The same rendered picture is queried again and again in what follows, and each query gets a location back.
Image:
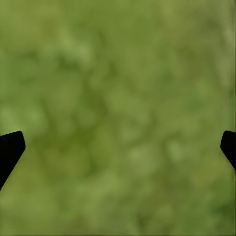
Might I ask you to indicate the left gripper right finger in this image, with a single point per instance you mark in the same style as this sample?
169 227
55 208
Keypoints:
228 146

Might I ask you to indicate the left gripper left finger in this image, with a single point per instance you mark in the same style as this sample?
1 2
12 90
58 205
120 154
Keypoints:
12 146

